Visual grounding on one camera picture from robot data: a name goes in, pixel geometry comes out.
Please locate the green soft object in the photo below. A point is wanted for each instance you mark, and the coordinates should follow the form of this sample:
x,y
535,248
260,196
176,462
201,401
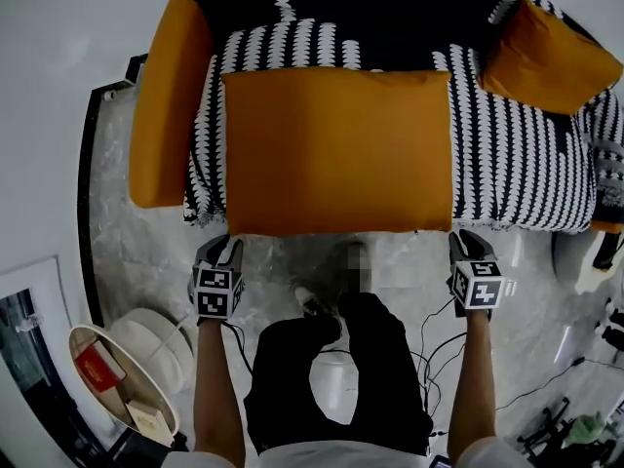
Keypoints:
x,y
587,429

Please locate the white round basket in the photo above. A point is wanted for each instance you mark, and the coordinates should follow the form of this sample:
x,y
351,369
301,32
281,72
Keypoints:
x,y
146,339

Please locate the person's right forearm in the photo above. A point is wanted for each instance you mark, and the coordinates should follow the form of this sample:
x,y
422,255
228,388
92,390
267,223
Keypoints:
x,y
472,388

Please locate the orange cushion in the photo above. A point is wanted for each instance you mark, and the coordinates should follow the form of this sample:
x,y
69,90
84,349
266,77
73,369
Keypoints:
x,y
546,61
336,154

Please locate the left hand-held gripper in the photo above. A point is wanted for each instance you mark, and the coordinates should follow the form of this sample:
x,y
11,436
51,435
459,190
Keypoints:
x,y
214,293

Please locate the black backpack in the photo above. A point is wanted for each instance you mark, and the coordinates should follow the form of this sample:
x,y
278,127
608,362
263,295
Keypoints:
x,y
607,254

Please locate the light wooden box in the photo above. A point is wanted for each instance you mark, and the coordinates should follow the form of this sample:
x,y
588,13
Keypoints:
x,y
145,419

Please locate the black floor stand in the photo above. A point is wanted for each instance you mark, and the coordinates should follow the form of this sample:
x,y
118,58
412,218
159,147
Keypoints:
x,y
546,427

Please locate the white framed glass door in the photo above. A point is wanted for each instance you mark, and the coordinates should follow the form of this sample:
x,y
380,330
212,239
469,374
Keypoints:
x,y
29,310

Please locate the dark smartphone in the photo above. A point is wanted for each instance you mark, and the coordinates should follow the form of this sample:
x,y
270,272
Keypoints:
x,y
441,462

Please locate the person's white shoe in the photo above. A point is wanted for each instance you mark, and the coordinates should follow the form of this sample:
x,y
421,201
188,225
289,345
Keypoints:
x,y
307,302

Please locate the person's black trousers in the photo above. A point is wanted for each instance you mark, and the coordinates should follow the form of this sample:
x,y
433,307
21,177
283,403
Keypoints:
x,y
380,359

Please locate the red box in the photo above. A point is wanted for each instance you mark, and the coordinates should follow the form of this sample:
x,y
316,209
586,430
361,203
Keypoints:
x,y
100,366

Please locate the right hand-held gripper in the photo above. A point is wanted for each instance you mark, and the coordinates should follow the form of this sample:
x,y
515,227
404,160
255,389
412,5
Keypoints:
x,y
480,285

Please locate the person's white shirt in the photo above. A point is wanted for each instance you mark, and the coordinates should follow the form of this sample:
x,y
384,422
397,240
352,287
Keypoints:
x,y
341,456

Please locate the person's left forearm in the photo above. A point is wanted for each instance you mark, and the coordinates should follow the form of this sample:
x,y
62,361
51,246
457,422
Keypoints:
x,y
219,398

